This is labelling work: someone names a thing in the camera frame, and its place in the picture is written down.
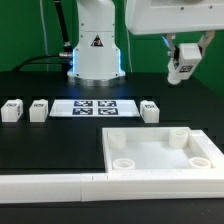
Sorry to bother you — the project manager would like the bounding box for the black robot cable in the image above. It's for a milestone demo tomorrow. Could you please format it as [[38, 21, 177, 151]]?
[[11, 0, 74, 72]]

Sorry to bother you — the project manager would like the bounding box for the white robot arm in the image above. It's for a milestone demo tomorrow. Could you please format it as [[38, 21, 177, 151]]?
[[68, 0, 224, 86]]

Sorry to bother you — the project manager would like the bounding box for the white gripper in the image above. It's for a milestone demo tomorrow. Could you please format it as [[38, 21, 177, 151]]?
[[125, 0, 224, 58]]

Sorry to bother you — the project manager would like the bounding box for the white square tabletop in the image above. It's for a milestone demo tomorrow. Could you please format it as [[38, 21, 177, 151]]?
[[102, 127, 224, 173]]

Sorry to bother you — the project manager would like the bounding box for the white L-shaped obstacle wall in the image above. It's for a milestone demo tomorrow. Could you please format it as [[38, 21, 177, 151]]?
[[0, 129, 224, 205]]

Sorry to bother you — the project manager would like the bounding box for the white cable on wall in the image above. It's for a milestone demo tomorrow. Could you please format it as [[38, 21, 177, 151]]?
[[39, 0, 50, 72]]

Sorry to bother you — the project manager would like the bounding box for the white marker sheet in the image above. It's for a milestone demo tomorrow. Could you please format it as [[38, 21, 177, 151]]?
[[50, 99, 139, 117]]

